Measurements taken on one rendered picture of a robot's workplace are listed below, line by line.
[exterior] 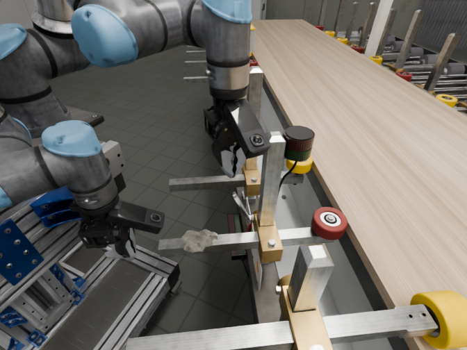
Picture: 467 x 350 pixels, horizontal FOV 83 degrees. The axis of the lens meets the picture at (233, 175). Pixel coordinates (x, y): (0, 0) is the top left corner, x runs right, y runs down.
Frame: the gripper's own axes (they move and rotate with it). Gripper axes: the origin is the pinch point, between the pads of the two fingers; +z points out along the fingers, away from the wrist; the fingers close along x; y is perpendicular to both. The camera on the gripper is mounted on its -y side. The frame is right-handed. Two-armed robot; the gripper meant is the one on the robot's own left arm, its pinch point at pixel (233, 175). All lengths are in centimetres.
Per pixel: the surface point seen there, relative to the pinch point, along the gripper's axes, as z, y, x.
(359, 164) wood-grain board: 10.7, -0.9, -42.5
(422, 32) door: 79, 326, -582
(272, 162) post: -6.3, -6.6, -5.6
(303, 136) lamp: -11.9, -8.3, -10.8
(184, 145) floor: 101, 170, -30
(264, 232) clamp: 13.7, -8.5, -4.3
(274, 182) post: -0.6, -7.0, -6.6
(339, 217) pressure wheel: 10.3, -14.6, -21.4
